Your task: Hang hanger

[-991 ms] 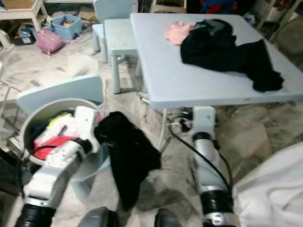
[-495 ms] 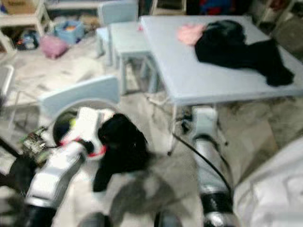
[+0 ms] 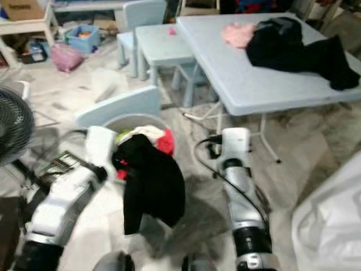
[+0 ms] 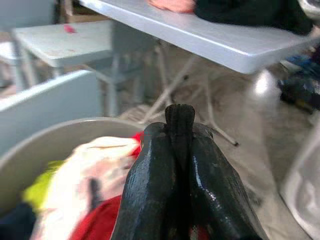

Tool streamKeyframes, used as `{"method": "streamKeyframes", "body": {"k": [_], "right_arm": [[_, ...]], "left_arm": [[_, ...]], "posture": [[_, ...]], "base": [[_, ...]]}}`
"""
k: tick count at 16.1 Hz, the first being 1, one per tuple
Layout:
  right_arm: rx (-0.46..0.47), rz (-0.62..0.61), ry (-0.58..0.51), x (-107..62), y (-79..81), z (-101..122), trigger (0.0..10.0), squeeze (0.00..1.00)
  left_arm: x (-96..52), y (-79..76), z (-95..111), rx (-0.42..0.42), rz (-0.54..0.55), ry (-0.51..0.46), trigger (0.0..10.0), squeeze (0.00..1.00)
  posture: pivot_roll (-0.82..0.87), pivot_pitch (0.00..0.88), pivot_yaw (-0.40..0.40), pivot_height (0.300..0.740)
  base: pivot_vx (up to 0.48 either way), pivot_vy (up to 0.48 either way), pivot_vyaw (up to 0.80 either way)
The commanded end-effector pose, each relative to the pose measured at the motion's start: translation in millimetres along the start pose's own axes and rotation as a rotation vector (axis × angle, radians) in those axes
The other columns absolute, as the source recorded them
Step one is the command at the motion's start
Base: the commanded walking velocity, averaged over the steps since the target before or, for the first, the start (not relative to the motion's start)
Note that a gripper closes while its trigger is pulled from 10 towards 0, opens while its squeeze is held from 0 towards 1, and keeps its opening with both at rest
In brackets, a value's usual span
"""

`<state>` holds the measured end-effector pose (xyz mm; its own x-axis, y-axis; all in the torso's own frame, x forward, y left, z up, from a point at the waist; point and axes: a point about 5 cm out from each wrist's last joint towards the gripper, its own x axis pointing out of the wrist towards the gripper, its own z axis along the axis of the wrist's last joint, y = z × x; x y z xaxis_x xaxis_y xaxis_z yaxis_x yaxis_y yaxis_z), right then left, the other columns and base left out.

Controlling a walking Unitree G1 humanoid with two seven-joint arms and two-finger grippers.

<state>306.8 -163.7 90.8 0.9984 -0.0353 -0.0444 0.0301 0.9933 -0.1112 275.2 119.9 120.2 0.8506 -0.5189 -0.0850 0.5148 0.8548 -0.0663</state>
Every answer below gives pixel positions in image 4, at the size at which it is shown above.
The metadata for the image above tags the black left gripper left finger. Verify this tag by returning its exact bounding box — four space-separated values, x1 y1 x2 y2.
109 103 187 240

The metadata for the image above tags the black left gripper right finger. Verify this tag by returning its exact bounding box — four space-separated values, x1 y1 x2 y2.
179 103 270 240

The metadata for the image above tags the black garment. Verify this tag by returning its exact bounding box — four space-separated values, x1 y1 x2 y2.
194 0 315 36

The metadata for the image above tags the bright red garment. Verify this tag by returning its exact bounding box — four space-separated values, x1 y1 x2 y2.
69 131 211 240

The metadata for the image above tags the white cloth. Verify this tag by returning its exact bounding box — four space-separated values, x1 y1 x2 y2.
32 136 141 240

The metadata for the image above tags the white plastic tub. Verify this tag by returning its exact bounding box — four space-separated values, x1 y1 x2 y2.
278 119 320 240

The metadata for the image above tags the yellow-green cloth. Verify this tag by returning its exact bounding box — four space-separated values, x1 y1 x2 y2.
21 159 66 208

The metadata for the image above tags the pale blue plastic chair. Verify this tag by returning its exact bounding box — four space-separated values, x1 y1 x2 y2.
0 69 102 157

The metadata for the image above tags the dark blue cloth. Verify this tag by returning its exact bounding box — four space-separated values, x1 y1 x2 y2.
0 202 38 240

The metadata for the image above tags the white plastic folding table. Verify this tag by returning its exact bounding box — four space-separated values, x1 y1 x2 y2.
79 0 320 147

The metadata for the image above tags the pale blue kids table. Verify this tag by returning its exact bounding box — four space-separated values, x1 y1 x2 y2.
11 19 141 118

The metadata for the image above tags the small red object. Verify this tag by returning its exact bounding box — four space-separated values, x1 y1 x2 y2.
63 23 78 34

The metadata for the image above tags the pink cloth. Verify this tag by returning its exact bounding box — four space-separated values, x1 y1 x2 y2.
146 0 196 14

